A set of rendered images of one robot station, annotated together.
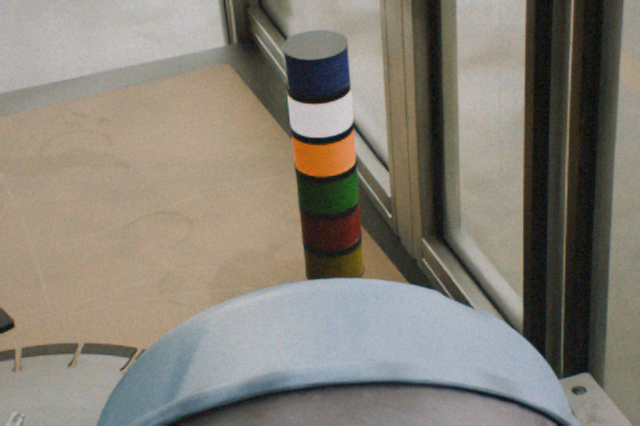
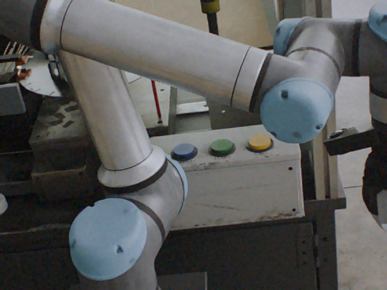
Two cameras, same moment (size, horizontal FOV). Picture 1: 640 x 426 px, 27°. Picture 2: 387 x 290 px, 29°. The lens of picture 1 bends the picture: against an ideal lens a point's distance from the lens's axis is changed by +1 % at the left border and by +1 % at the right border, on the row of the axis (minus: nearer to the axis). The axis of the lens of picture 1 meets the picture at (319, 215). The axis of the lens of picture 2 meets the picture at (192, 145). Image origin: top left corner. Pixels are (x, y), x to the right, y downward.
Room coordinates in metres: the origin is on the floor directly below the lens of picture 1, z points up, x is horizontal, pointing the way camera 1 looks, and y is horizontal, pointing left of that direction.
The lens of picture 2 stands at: (-0.70, -0.51, 1.65)
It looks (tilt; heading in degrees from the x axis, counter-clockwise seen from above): 33 degrees down; 22
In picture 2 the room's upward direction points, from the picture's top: 9 degrees counter-clockwise
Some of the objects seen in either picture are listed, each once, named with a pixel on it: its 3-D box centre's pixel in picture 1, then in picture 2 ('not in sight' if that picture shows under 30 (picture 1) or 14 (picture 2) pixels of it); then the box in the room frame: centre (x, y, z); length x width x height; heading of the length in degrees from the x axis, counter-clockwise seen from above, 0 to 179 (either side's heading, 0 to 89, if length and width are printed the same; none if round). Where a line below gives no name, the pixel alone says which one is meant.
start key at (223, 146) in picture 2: not in sight; (222, 148); (0.37, -0.15, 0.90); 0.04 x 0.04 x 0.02
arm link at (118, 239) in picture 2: not in sight; (114, 251); (0.05, -0.06, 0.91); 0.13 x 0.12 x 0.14; 178
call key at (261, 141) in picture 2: not in sight; (260, 144); (0.38, -0.21, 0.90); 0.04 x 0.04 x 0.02
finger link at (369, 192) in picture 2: not in sight; (376, 186); (0.16, -0.44, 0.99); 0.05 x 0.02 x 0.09; 145
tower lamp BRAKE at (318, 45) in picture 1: (316, 64); not in sight; (0.82, -0.01, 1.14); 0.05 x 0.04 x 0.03; 16
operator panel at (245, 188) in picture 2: not in sight; (226, 177); (0.38, -0.14, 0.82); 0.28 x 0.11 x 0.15; 106
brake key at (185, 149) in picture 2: not in sight; (184, 152); (0.35, -0.08, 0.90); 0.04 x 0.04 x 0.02
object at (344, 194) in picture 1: (327, 182); not in sight; (0.82, -0.01, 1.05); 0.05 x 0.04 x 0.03; 16
